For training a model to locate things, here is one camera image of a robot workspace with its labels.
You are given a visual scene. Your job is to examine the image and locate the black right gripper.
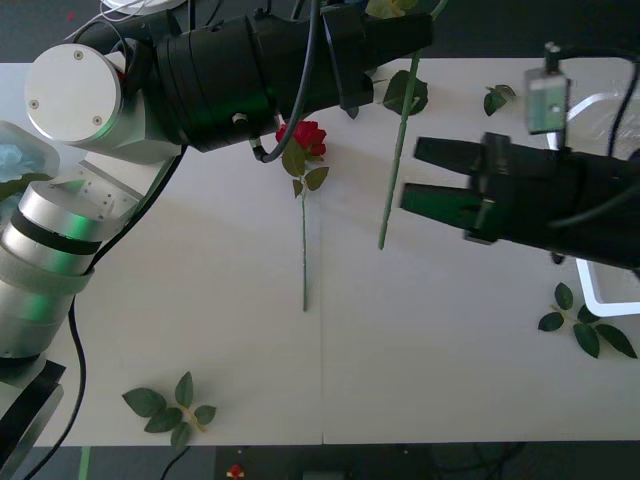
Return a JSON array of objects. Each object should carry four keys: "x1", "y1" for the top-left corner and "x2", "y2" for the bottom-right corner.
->
[{"x1": 400, "y1": 131, "x2": 585, "y2": 252}]

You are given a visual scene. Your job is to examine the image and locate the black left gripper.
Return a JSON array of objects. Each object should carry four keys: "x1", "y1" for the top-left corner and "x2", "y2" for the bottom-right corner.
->
[{"x1": 322, "y1": 9, "x2": 435, "y2": 110}]

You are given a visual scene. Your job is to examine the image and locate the long green stemmed artificial flower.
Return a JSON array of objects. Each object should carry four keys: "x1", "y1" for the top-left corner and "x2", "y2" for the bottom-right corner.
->
[{"x1": 363, "y1": 0, "x2": 451, "y2": 253}]

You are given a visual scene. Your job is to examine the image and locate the pale blue artificial flower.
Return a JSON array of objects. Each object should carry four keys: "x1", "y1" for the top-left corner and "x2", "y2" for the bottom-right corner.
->
[{"x1": 0, "y1": 143, "x2": 54, "y2": 202}]

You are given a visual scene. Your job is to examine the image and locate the small loose green leaf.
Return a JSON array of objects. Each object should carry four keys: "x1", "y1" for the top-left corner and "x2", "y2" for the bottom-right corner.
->
[{"x1": 482, "y1": 83, "x2": 518, "y2": 118}]

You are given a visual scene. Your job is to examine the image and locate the red rose with green stem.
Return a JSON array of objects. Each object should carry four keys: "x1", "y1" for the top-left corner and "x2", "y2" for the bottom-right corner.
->
[{"x1": 274, "y1": 119, "x2": 331, "y2": 314}]

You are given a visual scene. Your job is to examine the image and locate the loose green leaf sprig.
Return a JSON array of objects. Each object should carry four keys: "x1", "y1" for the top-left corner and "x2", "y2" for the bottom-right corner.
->
[
  {"x1": 537, "y1": 281, "x2": 640, "y2": 361},
  {"x1": 121, "y1": 370, "x2": 218, "y2": 450}
]

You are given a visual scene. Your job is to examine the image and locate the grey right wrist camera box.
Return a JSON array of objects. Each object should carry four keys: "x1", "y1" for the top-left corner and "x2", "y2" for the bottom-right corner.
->
[{"x1": 523, "y1": 41, "x2": 573, "y2": 137}]

